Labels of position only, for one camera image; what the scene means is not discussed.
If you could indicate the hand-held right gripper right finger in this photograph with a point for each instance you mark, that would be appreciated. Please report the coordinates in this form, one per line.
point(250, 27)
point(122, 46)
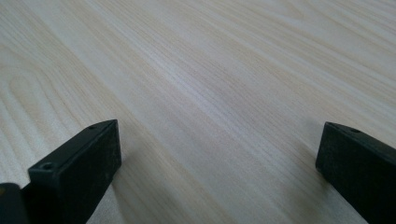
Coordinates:
point(358, 168)

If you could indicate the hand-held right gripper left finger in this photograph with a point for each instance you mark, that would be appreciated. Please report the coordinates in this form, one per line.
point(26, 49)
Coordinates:
point(77, 174)

